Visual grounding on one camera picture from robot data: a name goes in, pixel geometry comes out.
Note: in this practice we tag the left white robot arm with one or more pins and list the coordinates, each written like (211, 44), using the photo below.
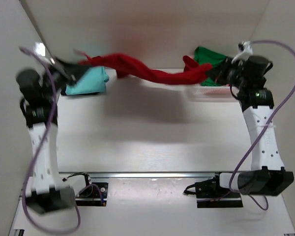
(44, 190)

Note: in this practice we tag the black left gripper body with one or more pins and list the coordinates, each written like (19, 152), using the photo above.
(62, 72)

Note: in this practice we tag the silver aluminium table rail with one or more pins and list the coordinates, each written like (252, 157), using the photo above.
(151, 174)

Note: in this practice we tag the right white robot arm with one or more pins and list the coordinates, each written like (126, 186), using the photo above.
(268, 175)

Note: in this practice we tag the white plastic basket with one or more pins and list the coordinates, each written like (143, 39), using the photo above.
(198, 93)

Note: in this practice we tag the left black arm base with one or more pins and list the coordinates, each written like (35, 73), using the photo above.
(89, 190)

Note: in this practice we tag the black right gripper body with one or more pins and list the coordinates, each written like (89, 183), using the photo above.
(228, 75)

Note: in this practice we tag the teal folded t shirt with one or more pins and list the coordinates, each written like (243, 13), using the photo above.
(93, 81)

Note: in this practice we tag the red t shirt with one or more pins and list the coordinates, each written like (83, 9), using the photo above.
(125, 65)

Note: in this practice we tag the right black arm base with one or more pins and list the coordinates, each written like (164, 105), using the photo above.
(209, 194)

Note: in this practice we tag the black folded t shirt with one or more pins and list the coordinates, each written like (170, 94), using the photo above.
(62, 89)

